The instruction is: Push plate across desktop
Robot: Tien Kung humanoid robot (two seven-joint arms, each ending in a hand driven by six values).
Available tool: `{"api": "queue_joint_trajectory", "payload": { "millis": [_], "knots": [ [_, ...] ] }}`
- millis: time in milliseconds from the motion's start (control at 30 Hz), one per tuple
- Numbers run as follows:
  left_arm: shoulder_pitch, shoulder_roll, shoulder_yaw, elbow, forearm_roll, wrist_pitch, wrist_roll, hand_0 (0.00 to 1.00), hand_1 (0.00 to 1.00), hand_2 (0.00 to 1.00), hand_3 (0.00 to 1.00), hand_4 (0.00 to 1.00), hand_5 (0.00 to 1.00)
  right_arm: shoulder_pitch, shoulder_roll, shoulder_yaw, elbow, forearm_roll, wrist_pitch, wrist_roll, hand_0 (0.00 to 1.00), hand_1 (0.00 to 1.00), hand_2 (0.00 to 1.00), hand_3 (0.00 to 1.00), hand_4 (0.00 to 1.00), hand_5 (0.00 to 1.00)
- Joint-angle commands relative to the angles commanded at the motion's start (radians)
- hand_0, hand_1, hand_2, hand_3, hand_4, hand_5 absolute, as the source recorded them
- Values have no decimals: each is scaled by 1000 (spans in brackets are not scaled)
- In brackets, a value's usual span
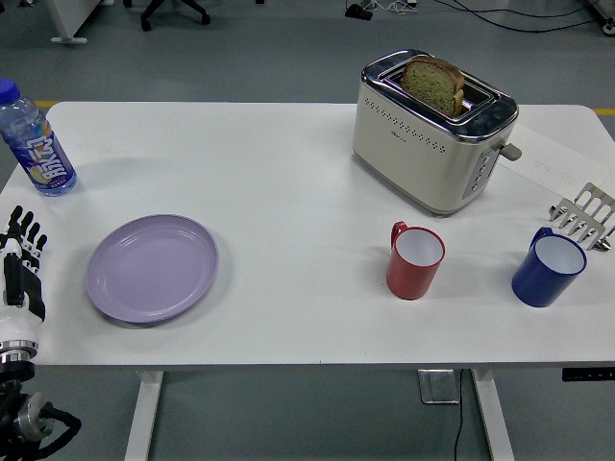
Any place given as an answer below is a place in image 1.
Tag silver metal toast rack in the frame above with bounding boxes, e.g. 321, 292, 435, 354
549, 182, 615, 253

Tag black floor cable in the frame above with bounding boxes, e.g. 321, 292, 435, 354
451, 0, 615, 36

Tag black power adapter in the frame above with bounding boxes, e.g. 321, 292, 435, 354
343, 3, 374, 22

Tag white desk leg panel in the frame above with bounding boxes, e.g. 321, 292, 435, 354
50, 0, 105, 46

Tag brown bread slice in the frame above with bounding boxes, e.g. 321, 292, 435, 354
401, 54, 467, 117

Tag black cable under table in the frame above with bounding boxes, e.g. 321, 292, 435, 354
453, 368, 470, 461

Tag black office chair base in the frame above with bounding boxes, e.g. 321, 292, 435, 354
123, 0, 212, 33

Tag white floor cables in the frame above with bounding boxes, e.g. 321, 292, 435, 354
372, 0, 420, 15

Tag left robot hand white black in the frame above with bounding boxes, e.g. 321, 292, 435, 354
0, 205, 50, 346

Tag purple plastic plate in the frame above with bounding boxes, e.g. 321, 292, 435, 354
86, 214, 220, 329

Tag white table leg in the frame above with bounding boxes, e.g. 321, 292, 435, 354
123, 370, 165, 461
470, 368, 517, 461

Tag blue-labelled drink bottle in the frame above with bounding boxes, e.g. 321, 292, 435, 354
0, 79, 79, 199

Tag blue mug white inside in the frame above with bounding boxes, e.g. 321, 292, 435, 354
511, 227, 588, 308

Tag grey control box under table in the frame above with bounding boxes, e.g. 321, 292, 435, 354
416, 368, 461, 406

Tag red mug white inside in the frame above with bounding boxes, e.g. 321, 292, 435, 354
386, 221, 447, 302

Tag black table control panel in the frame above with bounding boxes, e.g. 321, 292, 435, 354
561, 367, 615, 384

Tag cream and chrome toaster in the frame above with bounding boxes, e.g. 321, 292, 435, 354
351, 47, 523, 220

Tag white paper sheet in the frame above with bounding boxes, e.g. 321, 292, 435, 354
497, 122, 615, 199

